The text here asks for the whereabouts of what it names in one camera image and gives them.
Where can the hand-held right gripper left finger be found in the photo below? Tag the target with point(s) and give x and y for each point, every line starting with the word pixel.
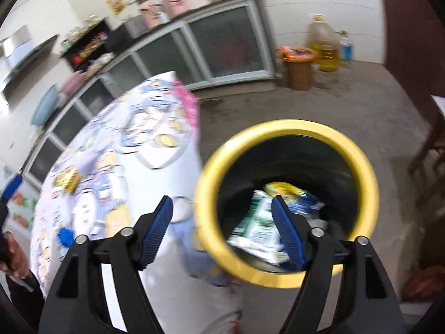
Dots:
pixel 156 233

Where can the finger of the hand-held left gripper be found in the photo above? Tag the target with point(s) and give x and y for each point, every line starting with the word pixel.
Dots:
pixel 12 186

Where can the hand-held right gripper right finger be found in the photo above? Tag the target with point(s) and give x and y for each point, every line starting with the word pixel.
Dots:
pixel 288 233

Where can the green white packet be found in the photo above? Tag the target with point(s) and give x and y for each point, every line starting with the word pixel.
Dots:
pixel 257 222

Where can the yellow blue wrapper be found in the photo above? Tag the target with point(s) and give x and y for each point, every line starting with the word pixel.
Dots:
pixel 281 188

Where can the yellow-rimmed black trash bin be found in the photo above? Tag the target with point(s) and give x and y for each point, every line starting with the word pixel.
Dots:
pixel 288 125

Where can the person's left hand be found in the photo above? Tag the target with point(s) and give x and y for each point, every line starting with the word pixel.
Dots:
pixel 16 254

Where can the flower painted door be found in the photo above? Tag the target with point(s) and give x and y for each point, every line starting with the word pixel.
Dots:
pixel 24 212

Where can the yellow green wrapper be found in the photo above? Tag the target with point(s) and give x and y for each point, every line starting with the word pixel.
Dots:
pixel 66 178

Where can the blue glove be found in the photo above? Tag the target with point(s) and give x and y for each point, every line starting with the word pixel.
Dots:
pixel 65 237

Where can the cartoon printed tablecloth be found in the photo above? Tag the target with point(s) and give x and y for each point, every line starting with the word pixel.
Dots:
pixel 146 153

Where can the blue plastic basket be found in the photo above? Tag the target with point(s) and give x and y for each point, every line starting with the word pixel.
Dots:
pixel 45 106

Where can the pink plastic basin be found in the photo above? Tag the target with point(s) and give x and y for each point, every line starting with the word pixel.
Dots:
pixel 73 83

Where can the steel range hood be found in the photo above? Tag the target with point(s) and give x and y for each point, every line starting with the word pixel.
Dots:
pixel 27 50

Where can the black corner shelf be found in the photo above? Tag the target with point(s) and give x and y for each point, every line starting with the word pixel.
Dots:
pixel 87 55

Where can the plastic bag of food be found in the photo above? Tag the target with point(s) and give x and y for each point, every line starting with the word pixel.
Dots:
pixel 99 63

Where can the row of seasoning jars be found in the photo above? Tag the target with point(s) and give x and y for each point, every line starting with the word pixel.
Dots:
pixel 88 48

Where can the brown waste bin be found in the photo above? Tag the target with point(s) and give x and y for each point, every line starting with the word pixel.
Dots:
pixel 299 73

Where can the wooden chair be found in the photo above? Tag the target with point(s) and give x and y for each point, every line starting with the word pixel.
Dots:
pixel 429 142

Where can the black microwave oven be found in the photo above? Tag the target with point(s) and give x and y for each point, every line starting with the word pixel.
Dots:
pixel 120 36

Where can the large cooking oil bottle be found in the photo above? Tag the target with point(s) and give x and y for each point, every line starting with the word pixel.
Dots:
pixel 325 45

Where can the blue liquid bottle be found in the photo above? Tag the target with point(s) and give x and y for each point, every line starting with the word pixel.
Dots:
pixel 347 48

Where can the glass door kitchen cabinet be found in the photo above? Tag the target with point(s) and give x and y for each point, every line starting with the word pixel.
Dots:
pixel 226 41

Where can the brown wooden door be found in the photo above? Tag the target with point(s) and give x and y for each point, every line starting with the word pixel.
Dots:
pixel 410 14

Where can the yellow wall poster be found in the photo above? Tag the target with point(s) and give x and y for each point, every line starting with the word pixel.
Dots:
pixel 116 2

